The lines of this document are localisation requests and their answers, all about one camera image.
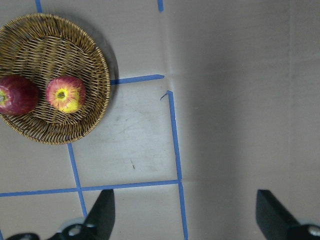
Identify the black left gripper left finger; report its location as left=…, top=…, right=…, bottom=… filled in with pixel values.
left=53, top=189, right=116, bottom=240

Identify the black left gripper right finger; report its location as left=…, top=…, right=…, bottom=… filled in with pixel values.
left=255, top=189, right=320, bottom=240

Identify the red yellow apple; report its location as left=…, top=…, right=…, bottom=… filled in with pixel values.
left=45, top=75, right=86, bottom=114

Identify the dark red apple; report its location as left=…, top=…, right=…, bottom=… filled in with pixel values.
left=0, top=75, right=39, bottom=116

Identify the brown wicker basket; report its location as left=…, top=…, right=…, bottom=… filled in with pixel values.
left=0, top=13, right=111, bottom=145

